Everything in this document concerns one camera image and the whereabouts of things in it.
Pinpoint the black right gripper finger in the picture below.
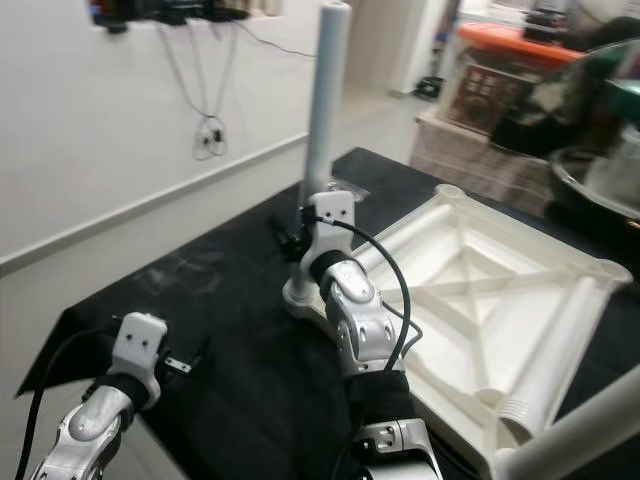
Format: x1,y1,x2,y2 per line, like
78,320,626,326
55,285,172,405
267,214,302,253

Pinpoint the black tablecloth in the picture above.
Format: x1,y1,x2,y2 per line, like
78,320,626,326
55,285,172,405
14,143,640,480

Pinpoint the flat clear tape patch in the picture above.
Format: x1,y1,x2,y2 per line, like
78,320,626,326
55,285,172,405
143,253,213,293

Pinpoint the patterned cloth covered bench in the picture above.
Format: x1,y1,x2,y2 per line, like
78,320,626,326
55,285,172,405
408,103,563,218

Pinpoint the white plastic table top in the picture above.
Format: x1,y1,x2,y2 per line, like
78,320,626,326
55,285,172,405
283,182,634,480

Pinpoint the black wifi router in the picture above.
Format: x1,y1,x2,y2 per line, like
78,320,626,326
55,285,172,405
183,0,253,23

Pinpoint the brown printed carton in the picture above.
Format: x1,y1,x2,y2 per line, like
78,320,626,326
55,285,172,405
453,58,528,128

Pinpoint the black set-top box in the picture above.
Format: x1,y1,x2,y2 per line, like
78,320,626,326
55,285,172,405
98,0,193,28

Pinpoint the clear bin with orange lid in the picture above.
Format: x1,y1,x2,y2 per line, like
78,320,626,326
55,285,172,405
448,20,588,133

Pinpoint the shiny black plastic bag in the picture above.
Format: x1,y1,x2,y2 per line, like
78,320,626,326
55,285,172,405
498,38,640,158

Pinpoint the clear plastic food container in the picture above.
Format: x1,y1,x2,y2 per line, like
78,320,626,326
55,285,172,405
583,133,640,203

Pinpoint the small black appliance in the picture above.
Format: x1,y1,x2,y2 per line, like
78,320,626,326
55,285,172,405
530,0,578,43

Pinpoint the green round pot lid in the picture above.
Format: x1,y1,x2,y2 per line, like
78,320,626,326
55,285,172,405
598,78,640,133

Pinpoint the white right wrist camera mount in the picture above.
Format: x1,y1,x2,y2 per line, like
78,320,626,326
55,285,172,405
304,189,360,273

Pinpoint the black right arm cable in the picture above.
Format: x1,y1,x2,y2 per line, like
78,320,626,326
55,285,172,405
325,217,424,480

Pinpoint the thin black floor cable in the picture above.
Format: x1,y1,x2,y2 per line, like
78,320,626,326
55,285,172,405
238,18,323,61
158,23,233,163

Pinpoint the black coiled hose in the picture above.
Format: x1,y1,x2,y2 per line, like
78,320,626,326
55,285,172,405
414,74,448,100

